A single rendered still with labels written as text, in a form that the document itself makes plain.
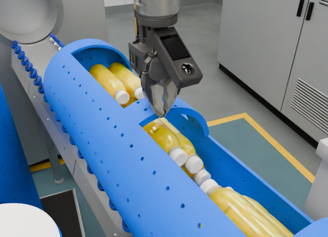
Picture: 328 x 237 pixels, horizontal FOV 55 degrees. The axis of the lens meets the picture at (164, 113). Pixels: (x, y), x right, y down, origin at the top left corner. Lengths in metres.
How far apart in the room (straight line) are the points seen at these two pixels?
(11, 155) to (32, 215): 0.72
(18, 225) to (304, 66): 2.18
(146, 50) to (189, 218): 0.30
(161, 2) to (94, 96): 0.32
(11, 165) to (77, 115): 0.73
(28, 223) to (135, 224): 0.26
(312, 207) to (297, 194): 1.38
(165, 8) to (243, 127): 2.25
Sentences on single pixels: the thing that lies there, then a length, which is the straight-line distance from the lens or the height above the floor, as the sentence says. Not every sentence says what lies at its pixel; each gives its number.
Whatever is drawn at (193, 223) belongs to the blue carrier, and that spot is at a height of 1.20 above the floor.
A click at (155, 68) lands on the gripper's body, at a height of 1.35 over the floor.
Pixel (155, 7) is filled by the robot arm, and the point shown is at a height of 1.45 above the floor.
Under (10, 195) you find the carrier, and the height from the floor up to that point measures 0.53.
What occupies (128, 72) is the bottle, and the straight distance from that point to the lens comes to 1.02.
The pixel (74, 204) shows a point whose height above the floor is 0.15.
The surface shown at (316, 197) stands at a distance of 0.89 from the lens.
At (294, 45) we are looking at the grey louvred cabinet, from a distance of 2.58.
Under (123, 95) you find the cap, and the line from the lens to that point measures 0.92.
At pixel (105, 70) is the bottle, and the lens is 1.01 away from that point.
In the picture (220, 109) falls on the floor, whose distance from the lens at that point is 2.91.
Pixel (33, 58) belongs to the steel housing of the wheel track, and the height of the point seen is 0.93.
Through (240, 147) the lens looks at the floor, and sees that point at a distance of 2.51.
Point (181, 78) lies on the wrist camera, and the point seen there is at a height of 1.36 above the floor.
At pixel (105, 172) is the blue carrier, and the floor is 1.13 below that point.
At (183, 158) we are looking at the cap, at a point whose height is 1.15.
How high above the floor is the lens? 1.61
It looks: 35 degrees down
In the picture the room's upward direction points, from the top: straight up
